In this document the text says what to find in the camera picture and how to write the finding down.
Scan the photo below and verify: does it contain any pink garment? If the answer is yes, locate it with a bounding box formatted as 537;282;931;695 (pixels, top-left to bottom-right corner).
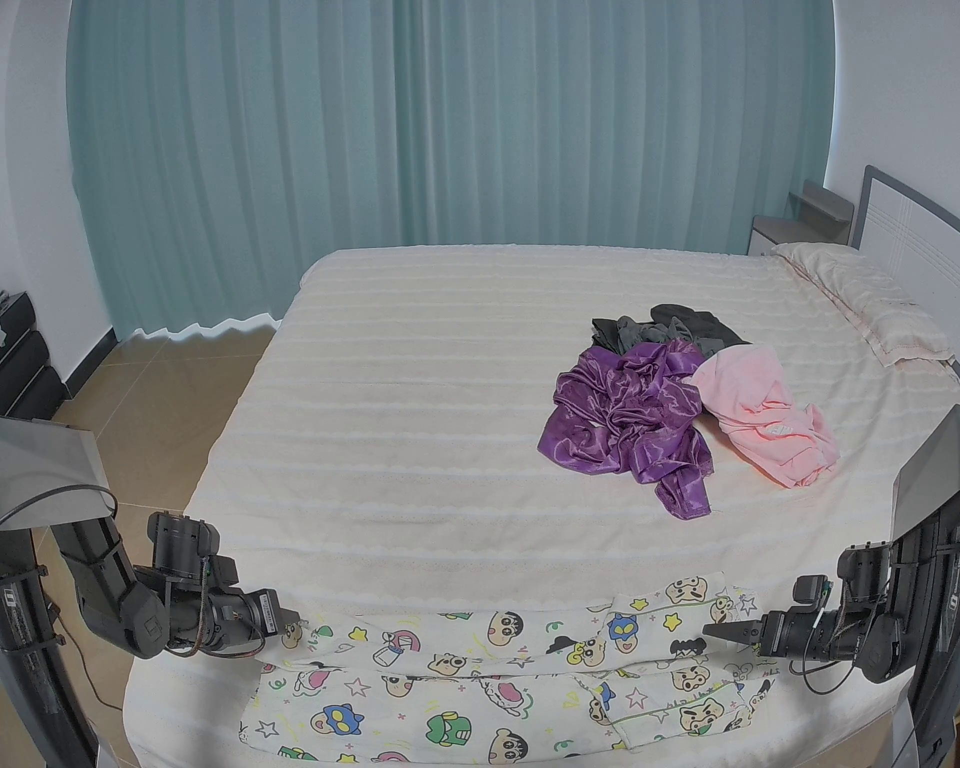
690;348;839;489

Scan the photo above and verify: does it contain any black garment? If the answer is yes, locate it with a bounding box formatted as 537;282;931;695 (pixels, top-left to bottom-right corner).
591;303;753;357

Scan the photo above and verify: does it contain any black cable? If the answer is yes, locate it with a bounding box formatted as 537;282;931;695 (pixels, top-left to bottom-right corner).
45;596;125;710
801;645;837;695
0;483;120;526

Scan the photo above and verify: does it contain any grey garment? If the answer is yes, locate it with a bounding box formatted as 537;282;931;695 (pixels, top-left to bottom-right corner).
611;315;702;354

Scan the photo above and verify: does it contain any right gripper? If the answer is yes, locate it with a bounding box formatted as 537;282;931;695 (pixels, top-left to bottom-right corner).
757;606;819;663

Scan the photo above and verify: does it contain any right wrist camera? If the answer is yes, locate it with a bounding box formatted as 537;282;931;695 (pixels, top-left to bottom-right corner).
792;574;831;612

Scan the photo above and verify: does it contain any bed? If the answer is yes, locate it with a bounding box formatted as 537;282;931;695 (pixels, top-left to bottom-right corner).
120;165;960;768

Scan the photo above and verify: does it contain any black chest of drawers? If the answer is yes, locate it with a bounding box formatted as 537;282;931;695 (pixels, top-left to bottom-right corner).
0;291;65;421

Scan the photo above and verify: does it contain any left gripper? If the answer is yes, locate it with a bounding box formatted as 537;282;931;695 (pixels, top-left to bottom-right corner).
217;588;300;650

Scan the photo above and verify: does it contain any grey white bedside table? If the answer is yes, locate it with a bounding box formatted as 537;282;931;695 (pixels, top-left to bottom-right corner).
750;178;856;258

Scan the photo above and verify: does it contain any cream pillow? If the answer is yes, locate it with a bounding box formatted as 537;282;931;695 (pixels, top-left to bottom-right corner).
771;241;954;367

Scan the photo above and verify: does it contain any white printed pyjama top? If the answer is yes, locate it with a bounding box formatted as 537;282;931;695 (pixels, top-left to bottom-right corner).
238;573;781;768

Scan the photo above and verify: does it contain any blue-green curtain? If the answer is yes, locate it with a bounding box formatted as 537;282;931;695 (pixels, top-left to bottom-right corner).
66;0;837;339

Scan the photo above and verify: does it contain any purple satin garment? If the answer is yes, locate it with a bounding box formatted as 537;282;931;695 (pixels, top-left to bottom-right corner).
536;339;715;520

